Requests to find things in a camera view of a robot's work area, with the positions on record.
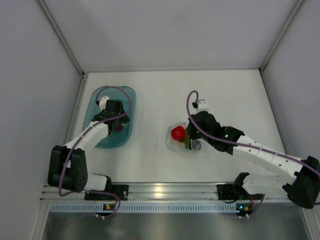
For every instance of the fake cherry tomato bunch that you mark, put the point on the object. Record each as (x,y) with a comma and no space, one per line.
(187,142)

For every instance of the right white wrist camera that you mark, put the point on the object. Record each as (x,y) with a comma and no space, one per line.
(201,105)

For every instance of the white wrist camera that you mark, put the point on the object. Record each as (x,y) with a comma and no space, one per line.
(201,105)
(102,103)

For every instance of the clear zip top bag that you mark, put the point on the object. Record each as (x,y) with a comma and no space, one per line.
(176,146)

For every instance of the red fake apple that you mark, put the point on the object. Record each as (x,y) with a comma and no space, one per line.
(178,133)

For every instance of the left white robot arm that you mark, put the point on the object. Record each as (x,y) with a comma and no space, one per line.
(68,164)

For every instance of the dark purple fake eggplant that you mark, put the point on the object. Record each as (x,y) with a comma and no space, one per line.
(119,129)

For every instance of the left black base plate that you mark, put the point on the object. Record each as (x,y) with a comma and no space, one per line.
(119,190)

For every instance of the aluminium mounting rail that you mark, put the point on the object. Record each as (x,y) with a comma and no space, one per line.
(152,192)

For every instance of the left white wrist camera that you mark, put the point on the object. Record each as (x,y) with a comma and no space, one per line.
(102,103)

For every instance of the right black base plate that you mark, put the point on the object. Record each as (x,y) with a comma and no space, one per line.
(230,192)

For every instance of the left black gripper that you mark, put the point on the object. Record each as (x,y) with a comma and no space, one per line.
(122,120)

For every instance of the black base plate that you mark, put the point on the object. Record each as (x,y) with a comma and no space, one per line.
(119,190)
(230,192)

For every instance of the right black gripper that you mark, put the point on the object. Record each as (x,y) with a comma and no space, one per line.
(190,129)

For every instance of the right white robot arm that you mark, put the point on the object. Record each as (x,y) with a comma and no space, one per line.
(295,178)

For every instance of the white slotted cable duct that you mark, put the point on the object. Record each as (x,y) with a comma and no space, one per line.
(108,208)

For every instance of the teal plastic bin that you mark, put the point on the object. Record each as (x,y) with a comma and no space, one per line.
(127,96)

